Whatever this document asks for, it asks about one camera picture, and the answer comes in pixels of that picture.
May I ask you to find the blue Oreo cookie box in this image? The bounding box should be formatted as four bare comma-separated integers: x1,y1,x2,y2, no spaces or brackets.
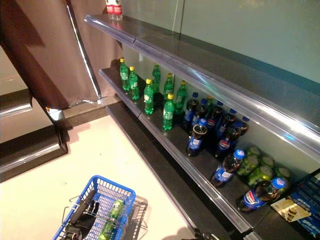
297,214,320,237
289,187,320,215
301,172,320,192

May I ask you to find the black shelf base plinth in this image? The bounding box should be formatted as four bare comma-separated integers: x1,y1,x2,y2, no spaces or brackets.
106,102,231,240

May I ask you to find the Pepsi cola bottle blue cap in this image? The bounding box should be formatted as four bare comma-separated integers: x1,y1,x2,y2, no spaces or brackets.
186,118,209,158
209,149,246,189
191,98,209,126
236,115,250,137
214,121,243,159
236,177,289,214
183,91,200,129
206,100,225,131
216,108,238,140

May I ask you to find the green Sprite bottle yellow cap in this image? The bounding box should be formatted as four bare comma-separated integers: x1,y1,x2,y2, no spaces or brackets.
128,65,140,101
174,79,188,115
162,93,176,131
163,72,175,101
151,63,161,93
143,78,155,115
119,57,130,92
206,95,215,118

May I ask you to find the yellow white cookie box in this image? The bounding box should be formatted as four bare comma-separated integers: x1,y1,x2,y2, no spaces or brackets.
270,196,313,223

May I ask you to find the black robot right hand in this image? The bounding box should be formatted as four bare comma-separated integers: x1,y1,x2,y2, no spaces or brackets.
194,231,220,240

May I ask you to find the blue plastic shopping basket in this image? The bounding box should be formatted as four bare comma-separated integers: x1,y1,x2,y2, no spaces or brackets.
51,174,148,240

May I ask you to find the dark side shelf board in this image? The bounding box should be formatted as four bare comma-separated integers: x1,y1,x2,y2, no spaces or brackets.
0,88,33,120
0,124,70,182

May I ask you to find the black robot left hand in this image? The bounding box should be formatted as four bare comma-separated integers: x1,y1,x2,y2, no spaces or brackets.
64,189,100,240

